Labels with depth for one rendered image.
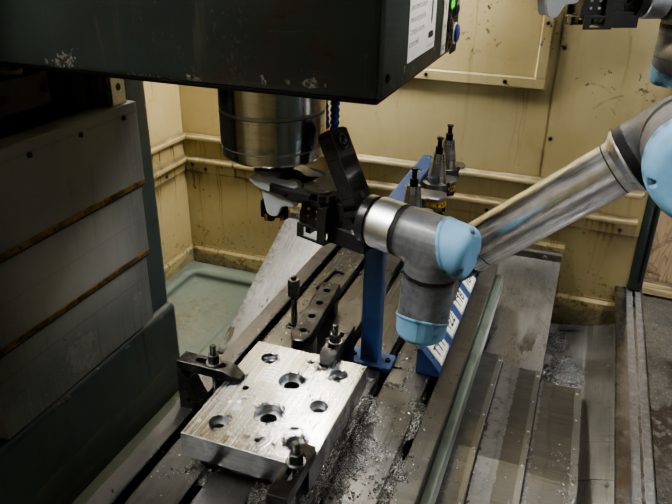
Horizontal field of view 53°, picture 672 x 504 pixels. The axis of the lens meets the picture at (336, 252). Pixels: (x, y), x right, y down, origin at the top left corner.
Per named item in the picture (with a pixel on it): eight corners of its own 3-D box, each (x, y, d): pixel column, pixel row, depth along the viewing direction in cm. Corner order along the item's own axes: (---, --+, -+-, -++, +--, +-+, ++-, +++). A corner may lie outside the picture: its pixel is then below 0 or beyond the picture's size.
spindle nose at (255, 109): (266, 132, 114) (264, 59, 108) (345, 149, 106) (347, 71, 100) (199, 155, 102) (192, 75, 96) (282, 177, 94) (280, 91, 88)
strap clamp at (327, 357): (353, 369, 142) (355, 308, 136) (331, 406, 131) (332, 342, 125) (339, 365, 143) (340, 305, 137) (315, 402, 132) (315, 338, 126)
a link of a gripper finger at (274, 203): (240, 212, 104) (294, 225, 101) (240, 176, 101) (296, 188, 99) (250, 205, 107) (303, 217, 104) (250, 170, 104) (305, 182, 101)
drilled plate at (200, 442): (366, 386, 130) (367, 365, 128) (308, 493, 106) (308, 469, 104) (259, 361, 138) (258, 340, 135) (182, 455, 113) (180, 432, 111)
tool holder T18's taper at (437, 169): (432, 176, 155) (434, 148, 152) (449, 180, 153) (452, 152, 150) (423, 182, 152) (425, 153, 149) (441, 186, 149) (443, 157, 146)
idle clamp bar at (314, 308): (341, 307, 165) (341, 283, 163) (309, 367, 142) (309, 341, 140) (321, 304, 166) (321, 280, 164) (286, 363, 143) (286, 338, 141)
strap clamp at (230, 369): (249, 412, 129) (245, 347, 123) (240, 423, 126) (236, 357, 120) (189, 396, 133) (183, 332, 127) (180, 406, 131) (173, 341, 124)
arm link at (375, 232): (389, 213, 90) (418, 196, 96) (360, 203, 92) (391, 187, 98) (383, 262, 94) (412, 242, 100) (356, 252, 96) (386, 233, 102)
